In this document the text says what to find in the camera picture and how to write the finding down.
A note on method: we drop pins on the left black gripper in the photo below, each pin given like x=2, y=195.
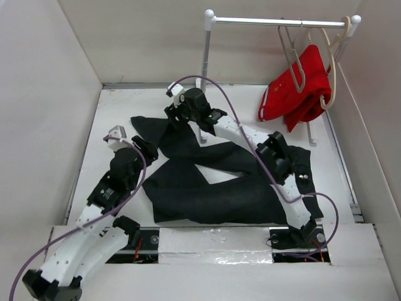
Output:
x=149, y=149

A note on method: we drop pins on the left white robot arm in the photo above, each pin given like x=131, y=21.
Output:
x=100, y=230

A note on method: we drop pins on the grey metal trouser hanger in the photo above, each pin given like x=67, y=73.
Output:
x=292, y=57

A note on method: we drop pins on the red garment with white stripes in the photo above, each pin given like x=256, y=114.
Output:
x=281, y=98

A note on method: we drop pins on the silver foil tape strip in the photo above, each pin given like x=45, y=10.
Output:
x=235, y=245

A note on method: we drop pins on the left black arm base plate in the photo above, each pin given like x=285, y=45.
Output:
x=146, y=251

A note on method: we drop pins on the black denim trousers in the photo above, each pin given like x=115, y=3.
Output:
x=207, y=185

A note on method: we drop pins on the cream wooden hanger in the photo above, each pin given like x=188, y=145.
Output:
x=327, y=102

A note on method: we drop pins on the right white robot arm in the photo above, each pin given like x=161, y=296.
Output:
x=270, y=150

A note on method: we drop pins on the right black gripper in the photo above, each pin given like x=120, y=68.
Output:
x=177, y=111

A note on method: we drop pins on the white and silver clothes rack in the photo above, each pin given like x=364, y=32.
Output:
x=332, y=28

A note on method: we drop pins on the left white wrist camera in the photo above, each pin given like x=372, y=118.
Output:
x=115, y=138

